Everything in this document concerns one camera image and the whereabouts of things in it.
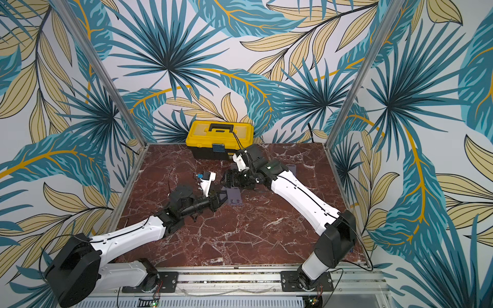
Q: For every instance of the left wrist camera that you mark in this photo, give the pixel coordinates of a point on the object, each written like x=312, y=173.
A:
x=205, y=181

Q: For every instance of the right aluminium frame post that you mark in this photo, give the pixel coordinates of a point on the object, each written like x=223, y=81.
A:
x=370, y=57

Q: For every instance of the left aluminium frame post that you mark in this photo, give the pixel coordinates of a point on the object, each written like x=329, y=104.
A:
x=74, y=26

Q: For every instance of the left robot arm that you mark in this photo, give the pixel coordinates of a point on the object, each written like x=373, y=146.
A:
x=86, y=264

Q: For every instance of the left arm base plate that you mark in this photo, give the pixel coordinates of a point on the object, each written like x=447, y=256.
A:
x=162, y=282

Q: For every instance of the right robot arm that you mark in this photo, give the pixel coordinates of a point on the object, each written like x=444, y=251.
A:
x=337, y=230

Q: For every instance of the white perforated vent panel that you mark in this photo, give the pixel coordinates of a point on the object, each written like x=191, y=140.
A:
x=188, y=301

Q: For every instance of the yellow black toolbox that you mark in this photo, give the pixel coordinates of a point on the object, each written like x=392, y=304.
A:
x=214, y=140

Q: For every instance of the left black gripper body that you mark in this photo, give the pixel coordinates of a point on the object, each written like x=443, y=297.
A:
x=212, y=201

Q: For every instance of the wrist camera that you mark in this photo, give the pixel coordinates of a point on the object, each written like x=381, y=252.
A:
x=205, y=181
x=242, y=160

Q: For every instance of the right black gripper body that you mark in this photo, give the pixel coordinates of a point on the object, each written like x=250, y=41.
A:
x=232, y=178

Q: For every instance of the aluminium frame post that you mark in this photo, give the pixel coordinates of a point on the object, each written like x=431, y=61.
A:
x=370, y=57
x=74, y=26

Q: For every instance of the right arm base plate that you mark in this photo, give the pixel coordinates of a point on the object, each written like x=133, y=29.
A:
x=297, y=281

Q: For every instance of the aluminium front rail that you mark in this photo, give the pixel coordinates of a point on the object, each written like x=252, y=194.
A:
x=207, y=281

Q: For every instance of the lavender stand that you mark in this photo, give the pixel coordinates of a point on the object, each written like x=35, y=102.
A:
x=293, y=169
x=234, y=196

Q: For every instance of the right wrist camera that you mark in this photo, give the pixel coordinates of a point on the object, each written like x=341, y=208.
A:
x=242, y=160

